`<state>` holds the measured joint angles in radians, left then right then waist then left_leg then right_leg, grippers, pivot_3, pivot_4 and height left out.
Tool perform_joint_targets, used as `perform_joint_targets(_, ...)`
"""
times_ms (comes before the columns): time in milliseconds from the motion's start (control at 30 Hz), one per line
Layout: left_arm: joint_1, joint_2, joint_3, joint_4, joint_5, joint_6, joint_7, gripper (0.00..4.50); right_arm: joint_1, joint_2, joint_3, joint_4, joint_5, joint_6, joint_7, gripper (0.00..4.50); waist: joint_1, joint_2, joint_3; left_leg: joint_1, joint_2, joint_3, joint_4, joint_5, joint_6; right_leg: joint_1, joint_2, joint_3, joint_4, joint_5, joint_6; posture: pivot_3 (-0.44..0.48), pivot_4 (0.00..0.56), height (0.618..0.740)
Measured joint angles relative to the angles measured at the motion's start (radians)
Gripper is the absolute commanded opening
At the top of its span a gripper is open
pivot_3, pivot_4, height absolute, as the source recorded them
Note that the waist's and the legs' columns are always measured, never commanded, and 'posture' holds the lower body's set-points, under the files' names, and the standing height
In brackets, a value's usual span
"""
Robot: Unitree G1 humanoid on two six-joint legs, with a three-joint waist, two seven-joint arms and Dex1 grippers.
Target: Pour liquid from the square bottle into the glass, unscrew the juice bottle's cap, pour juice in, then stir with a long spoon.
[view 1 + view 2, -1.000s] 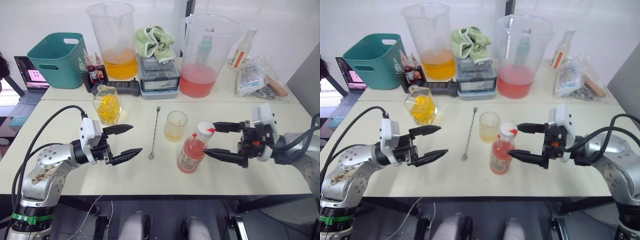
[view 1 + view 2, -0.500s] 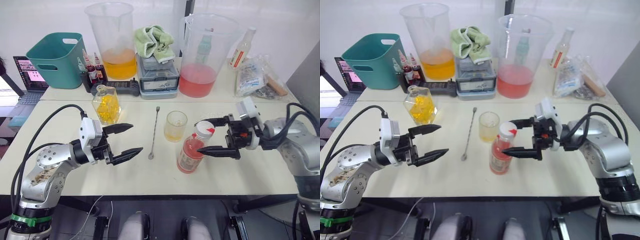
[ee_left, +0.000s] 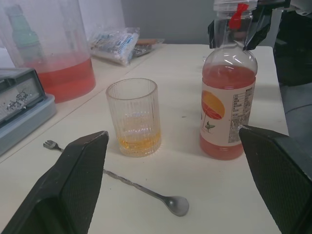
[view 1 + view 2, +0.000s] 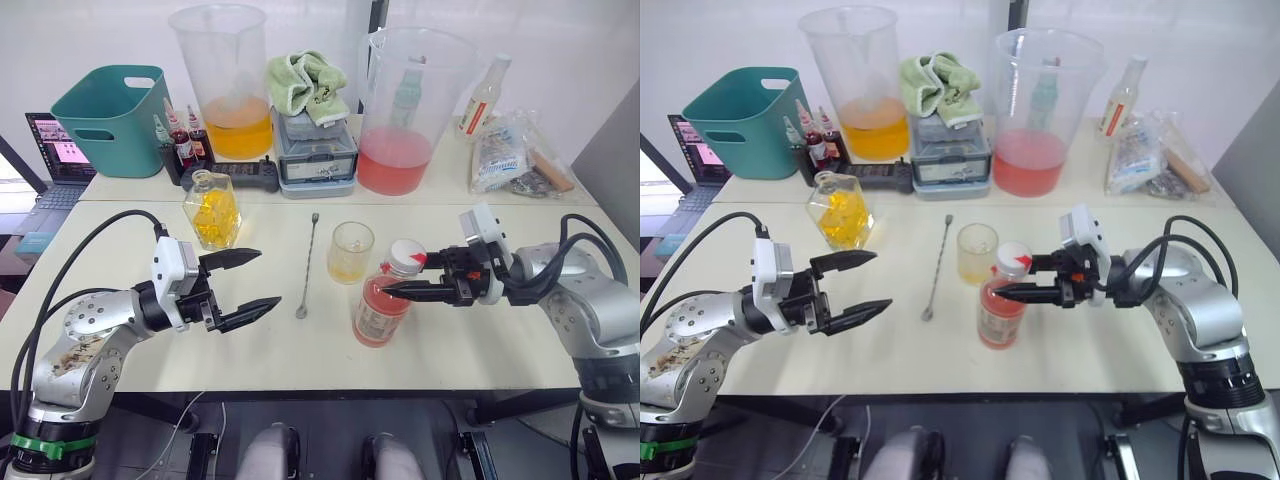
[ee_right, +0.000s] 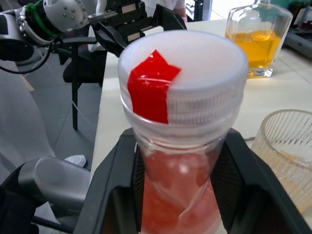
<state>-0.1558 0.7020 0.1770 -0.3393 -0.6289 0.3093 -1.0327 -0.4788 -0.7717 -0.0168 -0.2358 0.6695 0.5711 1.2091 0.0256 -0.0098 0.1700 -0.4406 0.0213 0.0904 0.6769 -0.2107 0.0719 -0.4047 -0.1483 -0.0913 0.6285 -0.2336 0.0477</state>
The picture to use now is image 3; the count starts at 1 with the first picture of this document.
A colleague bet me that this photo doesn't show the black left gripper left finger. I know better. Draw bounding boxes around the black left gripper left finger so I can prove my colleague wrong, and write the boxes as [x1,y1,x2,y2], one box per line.
[0,130,109,234]

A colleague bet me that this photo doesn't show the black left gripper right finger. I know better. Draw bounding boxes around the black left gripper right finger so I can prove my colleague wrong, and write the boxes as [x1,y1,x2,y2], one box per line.
[238,125,312,234]

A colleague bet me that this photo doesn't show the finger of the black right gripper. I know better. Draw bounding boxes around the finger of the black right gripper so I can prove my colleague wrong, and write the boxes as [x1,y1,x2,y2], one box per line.
[207,19,217,49]
[243,4,281,51]

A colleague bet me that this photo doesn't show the pink juice bottle with label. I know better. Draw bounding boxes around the pink juice bottle with label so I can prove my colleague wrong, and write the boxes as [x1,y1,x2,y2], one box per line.
[199,0,258,161]

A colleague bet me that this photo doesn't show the ribbed clear drinking glass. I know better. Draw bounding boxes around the ribbed clear drinking glass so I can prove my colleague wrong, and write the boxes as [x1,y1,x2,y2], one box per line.
[105,78,162,158]

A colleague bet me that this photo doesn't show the long metal bar spoon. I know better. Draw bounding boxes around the long metal bar spoon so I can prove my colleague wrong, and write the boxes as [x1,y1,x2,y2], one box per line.
[43,140,190,217]

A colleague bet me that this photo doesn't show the large clear container red liquid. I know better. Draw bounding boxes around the large clear container red liquid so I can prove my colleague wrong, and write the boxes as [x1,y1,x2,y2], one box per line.
[0,0,97,104]

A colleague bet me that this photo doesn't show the green plastic bottle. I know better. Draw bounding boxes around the green plastic bottle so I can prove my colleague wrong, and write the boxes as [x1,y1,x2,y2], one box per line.
[6,4,45,64]

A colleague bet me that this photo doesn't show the black office chair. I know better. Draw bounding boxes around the black office chair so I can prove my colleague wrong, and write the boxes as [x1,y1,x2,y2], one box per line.
[273,9,312,86]

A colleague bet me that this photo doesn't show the clear bag dark small parts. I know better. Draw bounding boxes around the clear bag dark small parts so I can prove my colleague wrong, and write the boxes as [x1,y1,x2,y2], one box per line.
[129,38,165,58]

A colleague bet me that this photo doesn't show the light grey plastic box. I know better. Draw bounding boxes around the light grey plastic box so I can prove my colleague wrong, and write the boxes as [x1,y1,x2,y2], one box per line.
[0,94,56,156]

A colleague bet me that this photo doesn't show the clear bag blue white items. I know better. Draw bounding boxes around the clear bag blue white items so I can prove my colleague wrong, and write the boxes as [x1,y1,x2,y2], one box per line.
[88,26,141,67]

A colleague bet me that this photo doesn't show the dark grey plastic box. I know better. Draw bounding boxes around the dark grey plastic box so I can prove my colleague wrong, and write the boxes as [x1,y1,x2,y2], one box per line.
[0,67,47,125]

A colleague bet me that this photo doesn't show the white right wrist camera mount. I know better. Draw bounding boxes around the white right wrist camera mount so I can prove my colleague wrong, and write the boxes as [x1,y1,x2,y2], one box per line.
[290,0,312,16]

